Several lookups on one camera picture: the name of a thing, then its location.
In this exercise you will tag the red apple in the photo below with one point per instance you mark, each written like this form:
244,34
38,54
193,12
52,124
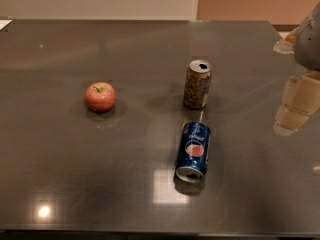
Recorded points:
100,96

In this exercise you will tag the blue pepsi can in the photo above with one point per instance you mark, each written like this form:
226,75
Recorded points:
192,157

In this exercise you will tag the orange brown soda can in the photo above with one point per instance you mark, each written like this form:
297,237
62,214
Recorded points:
197,84

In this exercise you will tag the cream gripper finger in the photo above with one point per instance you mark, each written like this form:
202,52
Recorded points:
300,100
287,43

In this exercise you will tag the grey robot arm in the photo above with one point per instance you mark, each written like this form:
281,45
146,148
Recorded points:
307,46

